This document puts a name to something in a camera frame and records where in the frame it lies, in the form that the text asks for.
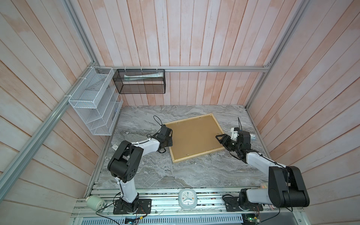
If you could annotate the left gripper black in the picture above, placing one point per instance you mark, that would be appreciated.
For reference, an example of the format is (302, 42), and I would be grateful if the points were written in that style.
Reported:
(170, 141)

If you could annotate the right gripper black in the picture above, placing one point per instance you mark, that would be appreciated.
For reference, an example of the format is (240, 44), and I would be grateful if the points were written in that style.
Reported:
(225, 136)

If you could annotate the light wooden picture frame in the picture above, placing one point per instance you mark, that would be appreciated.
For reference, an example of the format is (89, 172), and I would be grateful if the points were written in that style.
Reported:
(197, 156)

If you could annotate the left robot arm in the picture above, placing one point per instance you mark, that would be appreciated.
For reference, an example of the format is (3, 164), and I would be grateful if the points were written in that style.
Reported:
(125, 162)

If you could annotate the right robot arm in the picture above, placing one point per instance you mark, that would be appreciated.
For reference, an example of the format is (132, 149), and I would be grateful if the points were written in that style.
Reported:
(286, 187)

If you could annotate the small white grey device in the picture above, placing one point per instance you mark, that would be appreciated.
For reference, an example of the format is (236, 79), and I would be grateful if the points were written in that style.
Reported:
(252, 137)

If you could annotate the small white square tag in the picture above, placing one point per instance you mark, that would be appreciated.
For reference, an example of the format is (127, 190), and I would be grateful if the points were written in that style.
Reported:
(114, 146)

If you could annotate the white desk clock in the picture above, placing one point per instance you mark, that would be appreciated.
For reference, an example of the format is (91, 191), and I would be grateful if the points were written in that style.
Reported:
(187, 199)

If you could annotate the paper in black basket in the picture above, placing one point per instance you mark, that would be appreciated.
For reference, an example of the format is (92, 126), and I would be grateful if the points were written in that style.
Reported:
(144, 77)

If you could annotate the white tape roll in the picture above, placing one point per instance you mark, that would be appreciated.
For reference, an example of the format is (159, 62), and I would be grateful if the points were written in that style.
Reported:
(95, 203)

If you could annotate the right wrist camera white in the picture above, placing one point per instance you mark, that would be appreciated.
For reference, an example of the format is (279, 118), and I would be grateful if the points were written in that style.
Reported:
(235, 133)

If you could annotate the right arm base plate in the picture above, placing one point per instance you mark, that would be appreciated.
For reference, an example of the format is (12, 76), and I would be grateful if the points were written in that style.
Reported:
(235, 204)

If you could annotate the black wire mesh basket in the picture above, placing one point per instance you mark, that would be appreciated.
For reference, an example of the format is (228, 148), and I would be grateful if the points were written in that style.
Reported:
(139, 87)

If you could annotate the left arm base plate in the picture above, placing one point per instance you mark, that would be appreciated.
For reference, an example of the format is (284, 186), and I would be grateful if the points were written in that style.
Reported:
(142, 206)

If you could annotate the white wire mesh shelf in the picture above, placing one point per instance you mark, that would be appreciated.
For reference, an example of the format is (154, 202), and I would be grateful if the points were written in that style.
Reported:
(97, 102)

